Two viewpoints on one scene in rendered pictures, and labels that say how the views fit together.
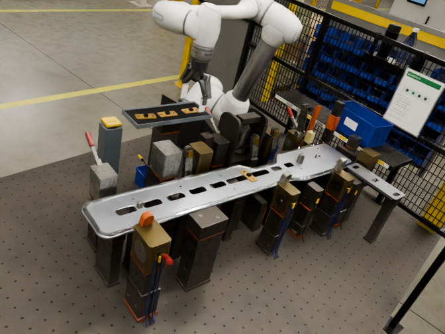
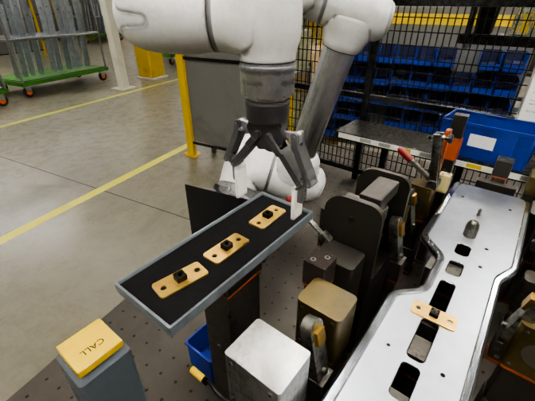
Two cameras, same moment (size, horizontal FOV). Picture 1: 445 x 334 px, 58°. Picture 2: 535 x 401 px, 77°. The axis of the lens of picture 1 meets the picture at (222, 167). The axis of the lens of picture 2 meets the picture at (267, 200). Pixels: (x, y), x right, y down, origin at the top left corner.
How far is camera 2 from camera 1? 1.14 m
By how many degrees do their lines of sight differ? 5
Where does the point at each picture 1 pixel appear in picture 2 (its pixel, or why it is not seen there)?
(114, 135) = (113, 379)
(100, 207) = not seen: outside the picture
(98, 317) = not seen: outside the picture
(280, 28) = (362, 13)
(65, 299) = not seen: outside the picture
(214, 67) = (222, 125)
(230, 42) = (232, 92)
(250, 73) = (318, 110)
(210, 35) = (287, 25)
